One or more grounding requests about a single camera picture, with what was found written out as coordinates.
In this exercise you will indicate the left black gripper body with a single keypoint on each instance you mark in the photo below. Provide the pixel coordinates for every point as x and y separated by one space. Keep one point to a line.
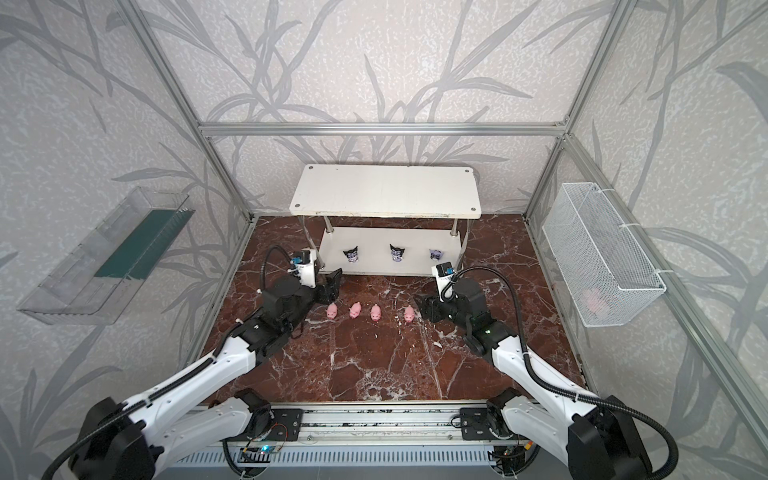
321 288

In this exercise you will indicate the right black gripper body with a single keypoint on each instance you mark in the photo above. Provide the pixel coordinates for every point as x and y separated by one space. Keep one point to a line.
437 306

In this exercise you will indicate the black purple figurine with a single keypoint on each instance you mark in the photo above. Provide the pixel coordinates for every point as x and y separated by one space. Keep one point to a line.
397 253
352 254

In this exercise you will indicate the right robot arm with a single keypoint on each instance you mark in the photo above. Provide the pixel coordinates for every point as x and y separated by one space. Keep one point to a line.
647 449

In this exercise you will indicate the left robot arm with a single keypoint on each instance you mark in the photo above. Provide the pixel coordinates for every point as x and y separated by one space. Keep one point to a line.
141 436

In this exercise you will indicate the white two-tier shelf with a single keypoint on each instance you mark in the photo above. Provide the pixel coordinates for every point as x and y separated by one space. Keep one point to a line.
388 192

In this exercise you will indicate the pink pig toy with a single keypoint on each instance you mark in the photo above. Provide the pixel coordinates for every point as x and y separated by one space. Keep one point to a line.
409 314
332 311
375 313
355 310

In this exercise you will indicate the pink toy in basket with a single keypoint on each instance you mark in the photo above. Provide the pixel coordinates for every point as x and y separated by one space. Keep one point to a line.
595 303

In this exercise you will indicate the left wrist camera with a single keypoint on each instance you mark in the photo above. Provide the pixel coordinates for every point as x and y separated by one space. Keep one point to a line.
303 266

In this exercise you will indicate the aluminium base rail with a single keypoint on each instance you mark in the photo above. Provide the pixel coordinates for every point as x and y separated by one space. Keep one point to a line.
378 423

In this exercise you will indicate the white wire mesh basket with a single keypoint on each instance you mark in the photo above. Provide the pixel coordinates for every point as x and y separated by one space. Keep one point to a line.
594 248

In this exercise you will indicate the clear plastic wall bin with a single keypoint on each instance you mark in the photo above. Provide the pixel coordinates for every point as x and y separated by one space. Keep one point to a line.
95 283

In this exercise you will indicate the aluminium cage frame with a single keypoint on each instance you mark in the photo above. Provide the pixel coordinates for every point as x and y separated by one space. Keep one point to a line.
741 390

